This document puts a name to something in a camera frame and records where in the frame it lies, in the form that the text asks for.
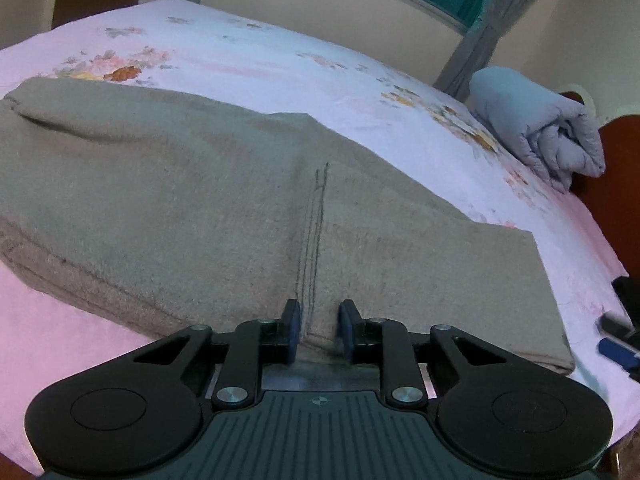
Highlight dark cloth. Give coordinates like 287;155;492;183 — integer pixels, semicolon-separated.
612;276;640;322

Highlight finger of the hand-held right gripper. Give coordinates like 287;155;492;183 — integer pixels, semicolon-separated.
597;312;636;341
598;338;640;368

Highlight bed with pink floral sheet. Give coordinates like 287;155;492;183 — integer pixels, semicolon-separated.
0;0;640;476

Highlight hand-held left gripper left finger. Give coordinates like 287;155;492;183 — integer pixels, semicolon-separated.
132;299;303;408

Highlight folded light blue quilt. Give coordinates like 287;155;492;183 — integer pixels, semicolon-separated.
469;66;607;195

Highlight brown wooden headboard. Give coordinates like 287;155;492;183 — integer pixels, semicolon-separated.
557;91;640;281

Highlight grey-beige pants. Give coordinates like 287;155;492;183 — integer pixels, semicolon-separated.
0;77;576;376

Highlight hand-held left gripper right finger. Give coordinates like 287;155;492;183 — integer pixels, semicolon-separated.
337;299;506;406

